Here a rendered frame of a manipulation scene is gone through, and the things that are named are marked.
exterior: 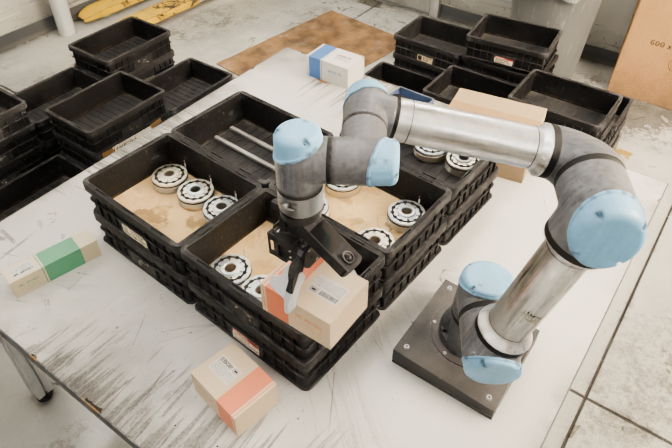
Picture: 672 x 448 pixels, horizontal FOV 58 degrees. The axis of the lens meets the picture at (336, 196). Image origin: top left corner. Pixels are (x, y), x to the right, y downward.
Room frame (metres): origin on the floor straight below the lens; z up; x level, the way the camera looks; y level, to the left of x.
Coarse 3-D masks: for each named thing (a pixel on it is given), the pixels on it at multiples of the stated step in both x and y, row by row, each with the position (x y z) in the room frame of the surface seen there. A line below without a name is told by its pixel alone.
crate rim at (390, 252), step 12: (432, 180) 1.26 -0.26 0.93; (276, 192) 1.21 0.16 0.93; (444, 204) 1.18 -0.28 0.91; (324, 216) 1.12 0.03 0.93; (432, 216) 1.14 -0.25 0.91; (348, 228) 1.08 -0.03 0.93; (408, 228) 1.08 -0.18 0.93; (420, 228) 1.09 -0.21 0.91; (396, 240) 1.04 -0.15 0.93; (408, 240) 1.05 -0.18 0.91; (384, 252) 1.00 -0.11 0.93; (396, 252) 1.01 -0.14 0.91
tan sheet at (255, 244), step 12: (264, 228) 1.18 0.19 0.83; (252, 240) 1.13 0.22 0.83; (264, 240) 1.13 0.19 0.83; (228, 252) 1.09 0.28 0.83; (240, 252) 1.09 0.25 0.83; (252, 252) 1.09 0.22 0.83; (264, 252) 1.09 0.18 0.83; (252, 264) 1.05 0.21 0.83; (264, 264) 1.05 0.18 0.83; (276, 264) 1.05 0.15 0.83
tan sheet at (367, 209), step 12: (360, 192) 1.33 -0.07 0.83; (372, 192) 1.33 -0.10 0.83; (384, 192) 1.33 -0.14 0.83; (336, 204) 1.28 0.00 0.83; (348, 204) 1.28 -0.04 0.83; (360, 204) 1.28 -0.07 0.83; (372, 204) 1.28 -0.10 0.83; (384, 204) 1.28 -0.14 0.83; (336, 216) 1.23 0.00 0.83; (348, 216) 1.23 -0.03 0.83; (360, 216) 1.23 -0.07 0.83; (372, 216) 1.23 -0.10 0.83; (384, 216) 1.23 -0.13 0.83; (360, 228) 1.18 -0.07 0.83; (384, 228) 1.18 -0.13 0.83
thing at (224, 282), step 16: (256, 192) 1.21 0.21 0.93; (272, 192) 1.21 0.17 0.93; (240, 208) 1.15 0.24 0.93; (192, 240) 1.04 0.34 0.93; (352, 240) 1.04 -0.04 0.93; (192, 256) 0.98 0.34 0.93; (384, 256) 0.98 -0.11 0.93; (208, 272) 0.94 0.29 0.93; (368, 272) 0.93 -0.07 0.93; (224, 288) 0.90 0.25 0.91; (240, 288) 0.89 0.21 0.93; (256, 304) 0.84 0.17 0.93; (272, 320) 0.81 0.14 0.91; (304, 336) 0.76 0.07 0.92
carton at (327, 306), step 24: (288, 264) 0.78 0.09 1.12; (264, 288) 0.73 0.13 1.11; (312, 288) 0.73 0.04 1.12; (336, 288) 0.73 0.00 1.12; (360, 288) 0.73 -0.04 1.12; (312, 312) 0.67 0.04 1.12; (336, 312) 0.67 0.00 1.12; (360, 312) 0.72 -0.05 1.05; (312, 336) 0.67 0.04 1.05; (336, 336) 0.66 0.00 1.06
